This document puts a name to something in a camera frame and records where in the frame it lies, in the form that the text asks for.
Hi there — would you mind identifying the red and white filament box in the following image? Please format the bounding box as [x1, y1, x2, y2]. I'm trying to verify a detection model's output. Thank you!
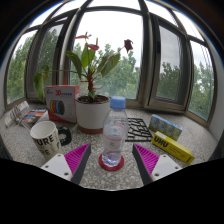
[44, 84, 81, 124]

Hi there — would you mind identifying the folded newspaper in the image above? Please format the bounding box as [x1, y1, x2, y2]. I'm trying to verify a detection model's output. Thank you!
[3, 100, 30, 128]

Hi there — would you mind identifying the clear blue-capped water bottle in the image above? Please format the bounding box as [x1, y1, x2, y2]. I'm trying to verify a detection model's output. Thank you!
[100, 96, 130, 168]

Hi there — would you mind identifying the blue and green carton pack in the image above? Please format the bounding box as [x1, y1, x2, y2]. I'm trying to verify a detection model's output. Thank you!
[148, 113, 184, 142]

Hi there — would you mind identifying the long yellow glue box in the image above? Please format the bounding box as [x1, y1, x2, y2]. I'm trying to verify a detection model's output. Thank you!
[151, 130, 196, 165]

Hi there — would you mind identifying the flat round red coaster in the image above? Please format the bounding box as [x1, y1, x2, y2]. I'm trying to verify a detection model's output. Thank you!
[98, 153, 125, 172]

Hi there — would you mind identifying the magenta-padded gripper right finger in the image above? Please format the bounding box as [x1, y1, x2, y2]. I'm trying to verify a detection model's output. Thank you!
[132, 143, 184, 186]

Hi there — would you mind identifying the colourful printed book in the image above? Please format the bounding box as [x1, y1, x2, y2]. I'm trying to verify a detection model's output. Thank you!
[22, 108, 49, 127]

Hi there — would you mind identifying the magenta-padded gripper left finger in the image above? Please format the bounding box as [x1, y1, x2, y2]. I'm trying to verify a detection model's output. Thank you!
[40, 143, 92, 185]

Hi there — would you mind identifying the cream mug with black lettering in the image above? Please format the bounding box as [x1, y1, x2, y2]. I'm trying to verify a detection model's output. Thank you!
[29, 120, 64, 163]

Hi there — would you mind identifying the potted plant in white pot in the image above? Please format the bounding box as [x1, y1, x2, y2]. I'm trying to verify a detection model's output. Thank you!
[32, 32, 134, 135]

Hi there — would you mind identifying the black tape roll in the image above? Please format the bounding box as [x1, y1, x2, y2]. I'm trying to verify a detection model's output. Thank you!
[57, 125, 73, 147]

